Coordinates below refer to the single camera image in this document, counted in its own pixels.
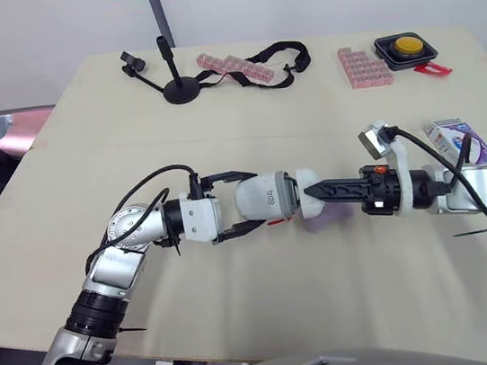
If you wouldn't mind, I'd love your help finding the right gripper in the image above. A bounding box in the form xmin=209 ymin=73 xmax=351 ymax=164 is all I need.
xmin=301 ymin=161 xmax=407 ymax=227

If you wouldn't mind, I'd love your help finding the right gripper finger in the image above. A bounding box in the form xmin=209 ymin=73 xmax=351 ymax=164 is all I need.
xmin=210 ymin=218 xmax=268 ymax=245
xmin=199 ymin=167 xmax=261 ymax=196

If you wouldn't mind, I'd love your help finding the white soap bar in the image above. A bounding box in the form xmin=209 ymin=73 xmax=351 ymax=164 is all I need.
xmin=294 ymin=165 xmax=336 ymax=220

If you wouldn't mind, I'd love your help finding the grey soap case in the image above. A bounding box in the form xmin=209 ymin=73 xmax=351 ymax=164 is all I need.
xmin=230 ymin=167 xmax=305 ymax=232

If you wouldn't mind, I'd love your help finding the white purple soap pack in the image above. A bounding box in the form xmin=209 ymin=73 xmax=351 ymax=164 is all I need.
xmin=422 ymin=112 xmax=487 ymax=174

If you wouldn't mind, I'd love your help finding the black round-base stand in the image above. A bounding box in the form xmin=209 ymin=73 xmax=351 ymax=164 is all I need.
xmin=154 ymin=31 xmax=207 ymax=109

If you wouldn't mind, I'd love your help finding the pink clear block strip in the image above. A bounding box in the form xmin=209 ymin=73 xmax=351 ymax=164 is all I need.
xmin=195 ymin=43 xmax=277 ymax=95

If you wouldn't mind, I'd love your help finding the pink clear block plate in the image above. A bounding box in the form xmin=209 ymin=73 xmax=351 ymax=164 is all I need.
xmin=335 ymin=40 xmax=395 ymax=93

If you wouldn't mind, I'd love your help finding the small red plastic piece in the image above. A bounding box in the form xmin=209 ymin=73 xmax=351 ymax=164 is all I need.
xmin=412 ymin=59 xmax=454 ymax=79

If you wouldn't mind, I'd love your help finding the black box yellow button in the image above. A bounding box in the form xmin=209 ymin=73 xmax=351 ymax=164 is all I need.
xmin=371 ymin=28 xmax=441 ymax=75

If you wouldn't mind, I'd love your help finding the grey upright pole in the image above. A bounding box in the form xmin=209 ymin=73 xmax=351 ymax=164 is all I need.
xmin=144 ymin=0 xmax=176 ymax=51

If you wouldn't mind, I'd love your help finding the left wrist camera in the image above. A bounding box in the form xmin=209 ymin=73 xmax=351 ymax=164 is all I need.
xmin=178 ymin=187 xmax=228 ymax=249

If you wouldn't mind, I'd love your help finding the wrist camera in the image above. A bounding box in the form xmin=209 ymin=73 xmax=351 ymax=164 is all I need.
xmin=355 ymin=116 xmax=417 ymax=221
xmin=178 ymin=187 xmax=228 ymax=249

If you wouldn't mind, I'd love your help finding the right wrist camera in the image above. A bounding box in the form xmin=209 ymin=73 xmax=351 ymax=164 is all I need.
xmin=355 ymin=116 xmax=417 ymax=221

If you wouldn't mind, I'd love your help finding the black cable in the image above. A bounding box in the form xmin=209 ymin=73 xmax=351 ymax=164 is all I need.
xmin=72 ymin=161 xmax=212 ymax=274
xmin=385 ymin=112 xmax=487 ymax=234

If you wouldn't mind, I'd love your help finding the black strap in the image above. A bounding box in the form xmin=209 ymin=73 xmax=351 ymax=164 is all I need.
xmin=191 ymin=37 xmax=315 ymax=102

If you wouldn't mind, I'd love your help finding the small black clip camera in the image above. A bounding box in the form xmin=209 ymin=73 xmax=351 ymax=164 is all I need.
xmin=117 ymin=46 xmax=166 ymax=99

